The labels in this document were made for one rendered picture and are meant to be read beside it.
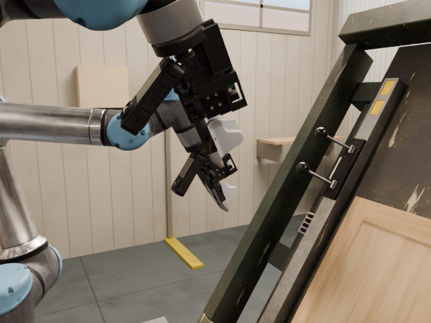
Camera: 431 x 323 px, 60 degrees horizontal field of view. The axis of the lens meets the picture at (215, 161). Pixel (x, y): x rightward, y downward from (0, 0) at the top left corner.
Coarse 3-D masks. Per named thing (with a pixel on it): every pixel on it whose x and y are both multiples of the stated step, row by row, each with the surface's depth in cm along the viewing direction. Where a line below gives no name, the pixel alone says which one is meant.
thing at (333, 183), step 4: (300, 164) 110; (304, 164) 110; (296, 168) 112; (300, 168) 110; (304, 168) 109; (308, 168) 110; (300, 172) 110; (304, 172) 110; (308, 172) 111; (312, 172) 111; (316, 176) 111; (320, 176) 111; (324, 180) 111; (328, 180) 111; (332, 180) 111; (332, 184) 110; (336, 184) 110; (332, 188) 110
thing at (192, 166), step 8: (192, 160) 91; (200, 160) 91; (184, 168) 93; (192, 168) 91; (184, 176) 91; (192, 176) 91; (176, 184) 91; (184, 184) 91; (176, 192) 91; (184, 192) 91
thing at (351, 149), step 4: (320, 128) 111; (324, 128) 111; (316, 132) 112; (320, 132) 111; (324, 132) 110; (316, 136) 112; (320, 136) 111; (324, 136) 111; (328, 136) 112; (332, 140) 112; (336, 140) 112; (340, 144) 112; (344, 144) 112; (348, 148) 112; (352, 148) 111; (348, 152) 112; (352, 152) 111
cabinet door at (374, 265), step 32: (352, 224) 103; (384, 224) 96; (416, 224) 89; (352, 256) 99; (384, 256) 92; (416, 256) 86; (320, 288) 102; (352, 288) 95; (384, 288) 88; (416, 288) 83; (320, 320) 97; (352, 320) 91; (384, 320) 85; (416, 320) 80
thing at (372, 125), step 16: (384, 80) 117; (400, 80) 113; (384, 96) 114; (368, 112) 116; (384, 112) 112; (368, 128) 112; (368, 144) 111; (352, 176) 110; (320, 208) 112; (336, 208) 110; (320, 224) 109; (304, 240) 111; (320, 240) 109; (304, 256) 108; (288, 272) 110; (304, 272) 108; (288, 288) 107; (272, 304) 109; (288, 304) 107; (272, 320) 106
